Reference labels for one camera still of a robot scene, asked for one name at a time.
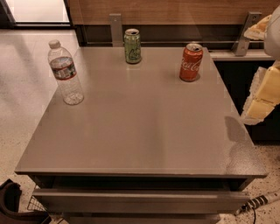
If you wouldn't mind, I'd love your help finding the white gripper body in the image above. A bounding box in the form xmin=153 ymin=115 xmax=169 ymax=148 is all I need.
xmin=264 ymin=5 xmax=280 ymax=60

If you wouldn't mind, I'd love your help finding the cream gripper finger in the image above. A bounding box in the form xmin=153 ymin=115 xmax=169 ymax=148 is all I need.
xmin=243 ymin=15 xmax=271 ymax=40
xmin=241 ymin=66 xmax=280 ymax=125

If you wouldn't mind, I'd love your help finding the dark brown object on floor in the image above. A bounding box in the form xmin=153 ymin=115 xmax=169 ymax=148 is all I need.
xmin=0 ymin=178 xmax=52 ymax=224

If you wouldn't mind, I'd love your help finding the red coke can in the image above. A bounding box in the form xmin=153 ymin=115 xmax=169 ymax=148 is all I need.
xmin=179 ymin=43 xmax=203 ymax=81

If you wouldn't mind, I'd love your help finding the clear plastic water bottle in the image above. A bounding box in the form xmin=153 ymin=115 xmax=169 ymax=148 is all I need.
xmin=48 ymin=39 xmax=84 ymax=105

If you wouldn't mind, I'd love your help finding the green soda can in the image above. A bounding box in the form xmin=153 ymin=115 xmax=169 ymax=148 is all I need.
xmin=124 ymin=28 xmax=142 ymax=64

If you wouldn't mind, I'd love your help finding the right metal wall bracket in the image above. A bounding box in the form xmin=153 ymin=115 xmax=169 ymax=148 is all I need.
xmin=231 ymin=11 xmax=263 ymax=57

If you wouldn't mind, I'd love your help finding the left metal wall bracket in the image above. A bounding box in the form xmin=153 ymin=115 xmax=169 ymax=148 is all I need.
xmin=109 ymin=13 xmax=123 ymax=47

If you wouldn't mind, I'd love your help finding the wire basket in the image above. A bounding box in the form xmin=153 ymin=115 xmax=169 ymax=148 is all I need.
xmin=27 ymin=194 xmax=46 ymax=212

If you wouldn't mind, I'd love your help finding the metal wall bracket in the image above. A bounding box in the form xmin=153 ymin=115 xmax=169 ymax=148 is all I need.
xmin=109 ymin=13 xmax=123 ymax=47
xmin=231 ymin=11 xmax=263 ymax=57

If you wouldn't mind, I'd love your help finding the grey cabinet drawer front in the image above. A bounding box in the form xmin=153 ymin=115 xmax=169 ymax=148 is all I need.
xmin=33 ymin=189 xmax=249 ymax=214

